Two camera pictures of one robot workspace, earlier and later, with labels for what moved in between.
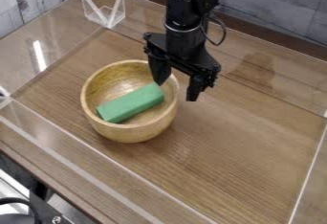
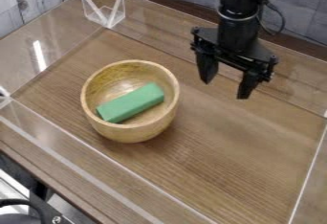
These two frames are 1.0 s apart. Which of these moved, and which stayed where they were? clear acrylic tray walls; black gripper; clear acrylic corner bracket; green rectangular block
Moved: black gripper
Stayed: clear acrylic tray walls; clear acrylic corner bracket; green rectangular block
